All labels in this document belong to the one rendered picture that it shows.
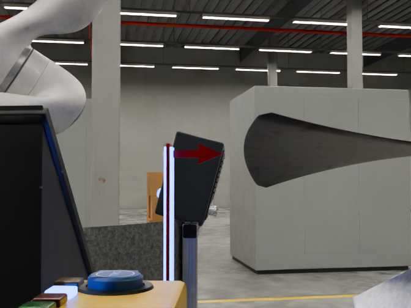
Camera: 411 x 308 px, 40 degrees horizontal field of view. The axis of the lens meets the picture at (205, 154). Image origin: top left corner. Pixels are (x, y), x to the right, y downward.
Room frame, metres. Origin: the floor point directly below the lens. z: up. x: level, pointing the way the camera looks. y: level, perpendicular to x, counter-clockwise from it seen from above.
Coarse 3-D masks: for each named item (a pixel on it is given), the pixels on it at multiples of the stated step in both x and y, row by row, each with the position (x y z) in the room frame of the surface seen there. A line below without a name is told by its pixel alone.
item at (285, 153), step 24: (264, 120) 0.58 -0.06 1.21; (288, 120) 0.57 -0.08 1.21; (264, 144) 0.65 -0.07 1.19; (288, 144) 0.64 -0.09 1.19; (312, 144) 0.64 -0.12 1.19; (336, 144) 0.63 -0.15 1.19; (360, 144) 0.62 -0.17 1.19; (384, 144) 0.61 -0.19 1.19; (408, 144) 0.60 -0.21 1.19; (264, 168) 0.72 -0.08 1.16; (288, 168) 0.73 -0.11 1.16; (312, 168) 0.73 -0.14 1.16
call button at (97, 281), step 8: (96, 272) 0.42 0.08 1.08; (104, 272) 0.42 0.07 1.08; (112, 272) 0.42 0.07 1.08; (120, 272) 0.42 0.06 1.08; (128, 272) 0.42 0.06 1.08; (136, 272) 0.42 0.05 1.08; (88, 280) 0.41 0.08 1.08; (96, 280) 0.40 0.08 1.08; (104, 280) 0.40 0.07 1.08; (112, 280) 0.40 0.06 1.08; (120, 280) 0.40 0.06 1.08; (128, 280) 0.40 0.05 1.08; (136, 280) 0.40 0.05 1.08; (96, 288) 0.40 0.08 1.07; (104, 288) 0.40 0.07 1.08; (112, 288) 0.40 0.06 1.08; (120, 288) 0.40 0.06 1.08; (128, 288) 0.40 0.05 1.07
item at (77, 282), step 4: (56, 280) 0.41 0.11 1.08; (60, 280) 0.41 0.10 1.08; (64, 280) 0.41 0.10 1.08; (68, 280) 0.41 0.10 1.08; (72, 280) 0.41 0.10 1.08; (76, 280) 0.41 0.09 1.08; (80, 280) 0.41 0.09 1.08; (56, 284) 0.41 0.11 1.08; (60, 284) 0.41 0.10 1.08; (64, 284) 0.41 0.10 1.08; (68, 284) 0.41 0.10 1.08; (72, 284) 0.41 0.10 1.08; (76, 284) 0.41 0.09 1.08; (80, 284) 0.41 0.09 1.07
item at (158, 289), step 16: (80, 288) 0.40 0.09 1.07; (144, 288) 0.40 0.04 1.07; (160, 288) 0.41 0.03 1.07; (176, 288) 0.41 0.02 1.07; (64, 304) 0.36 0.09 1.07; (80, 304) 0.36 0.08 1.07; (96, 304) 0.36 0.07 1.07; (112, 304) 0.36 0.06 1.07; (128, 304) 0.36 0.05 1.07; (144, 304) 0.36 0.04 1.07; (160, 304) 0.36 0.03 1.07; (176, 304) 0.37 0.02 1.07
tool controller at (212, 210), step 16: (176, 144) 1.24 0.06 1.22; (192, 144) 1.23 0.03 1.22; (208, 144) 1.23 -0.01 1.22; (176, 160) 1.24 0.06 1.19; (192, 160) 1.23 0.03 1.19; (208, 160) 1.23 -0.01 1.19; (176, 176) 1.24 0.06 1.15; (192, 176) 1.23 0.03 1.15; (208, 176) 1.23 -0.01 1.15; (160, 192) 1.24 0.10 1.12; (176, 192) 1.24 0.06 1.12; (192, 192) 1.23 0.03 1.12; (208, 192) 1.23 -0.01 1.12; (160, 208) 1.24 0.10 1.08; (176, 208) 1.24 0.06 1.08; (192, 208) 1.23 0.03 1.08; (208, 208) 1.25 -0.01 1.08
